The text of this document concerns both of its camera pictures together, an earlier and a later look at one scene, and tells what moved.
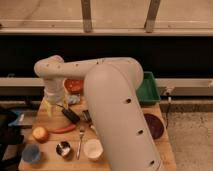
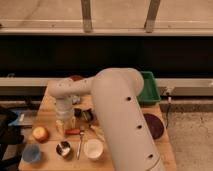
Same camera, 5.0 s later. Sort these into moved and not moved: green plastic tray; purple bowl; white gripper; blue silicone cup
Moved: white gripper
Not moved: green plastic tray; blue silicone cup; purple bowl
